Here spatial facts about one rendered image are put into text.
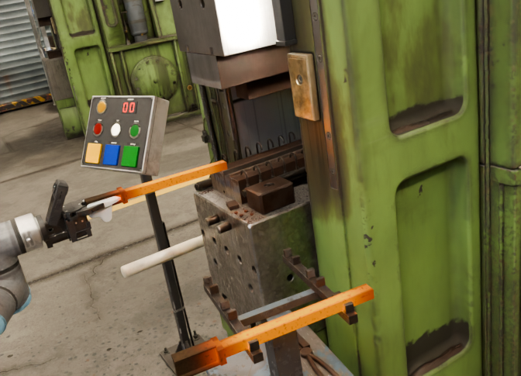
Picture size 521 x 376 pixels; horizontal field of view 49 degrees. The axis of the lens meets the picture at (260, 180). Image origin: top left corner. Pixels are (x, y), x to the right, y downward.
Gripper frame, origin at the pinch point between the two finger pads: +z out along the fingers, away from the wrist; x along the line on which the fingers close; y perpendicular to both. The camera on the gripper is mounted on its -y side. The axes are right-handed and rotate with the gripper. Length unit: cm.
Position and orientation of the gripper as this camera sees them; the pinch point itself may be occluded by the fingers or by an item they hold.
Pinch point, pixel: (114, 195)
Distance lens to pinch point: 155.3
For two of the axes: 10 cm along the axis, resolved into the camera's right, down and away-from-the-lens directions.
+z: 8.6, -3.1, 4.0
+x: 4.8, 2.5, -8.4
